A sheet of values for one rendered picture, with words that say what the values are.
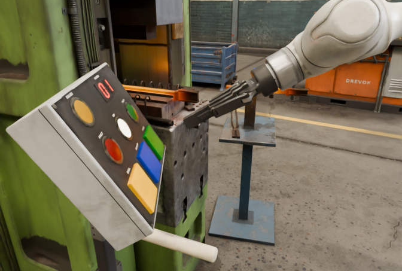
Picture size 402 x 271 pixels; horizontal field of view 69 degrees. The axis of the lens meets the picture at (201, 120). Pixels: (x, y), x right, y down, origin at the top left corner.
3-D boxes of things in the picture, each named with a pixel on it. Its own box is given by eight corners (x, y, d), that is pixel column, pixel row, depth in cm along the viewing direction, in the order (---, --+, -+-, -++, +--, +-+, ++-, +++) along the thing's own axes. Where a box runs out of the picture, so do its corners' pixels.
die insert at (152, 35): (156, 38, 118) (155, 22, 115) (146, 40, 111) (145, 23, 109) (96, 35, 128) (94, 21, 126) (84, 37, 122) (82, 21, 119)
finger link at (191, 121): (213, 115, 73) (213, 116, 72) (188, 128, 74) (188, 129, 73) (207, 105, 72) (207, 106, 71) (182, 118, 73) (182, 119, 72)
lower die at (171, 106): (184, 107, 128) (184, 89, 125) (162, 124, 111) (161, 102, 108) (106, 97, 143) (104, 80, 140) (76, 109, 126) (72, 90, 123)
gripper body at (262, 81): (283, 94, 67) (247, 113, 69) (273, 84, 75) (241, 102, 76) (270, 66, 65) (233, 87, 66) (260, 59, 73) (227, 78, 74)
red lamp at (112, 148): (128, 156, 55) (127, 135, 54) (113, 168, 51) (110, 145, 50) (115, 153, 56) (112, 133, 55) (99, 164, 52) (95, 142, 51)
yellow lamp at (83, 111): (101, 120, 52) (97, 97, 51) (82, 130, 48) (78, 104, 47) (87, 118, 53) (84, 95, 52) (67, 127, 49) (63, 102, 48)
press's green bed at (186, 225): (206, 249, 172) (207, 181, 155) (178, 305, 139) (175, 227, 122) (127, 224, 191) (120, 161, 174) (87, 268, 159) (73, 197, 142)
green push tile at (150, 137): (164, 145, 79) (149, 123, 77) (162, 159, 72) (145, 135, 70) (159, 149, 79) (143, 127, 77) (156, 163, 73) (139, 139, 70)
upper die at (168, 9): (182, 22, 115) (182, -4, 112) (157, 25, 98) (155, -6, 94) (97, 20, 130) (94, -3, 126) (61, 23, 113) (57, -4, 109)
